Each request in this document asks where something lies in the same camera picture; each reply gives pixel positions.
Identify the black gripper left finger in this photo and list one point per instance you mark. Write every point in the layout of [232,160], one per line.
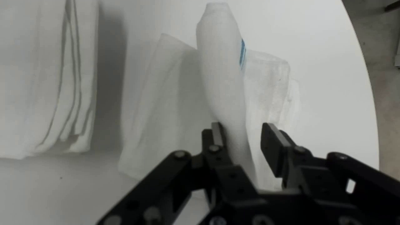
[217,166]

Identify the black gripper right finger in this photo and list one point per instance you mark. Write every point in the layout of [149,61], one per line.
[301,170]

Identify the blue striped white towel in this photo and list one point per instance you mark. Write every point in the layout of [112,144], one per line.
[221,82]

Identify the red striped white towel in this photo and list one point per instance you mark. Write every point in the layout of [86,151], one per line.
[38,82]

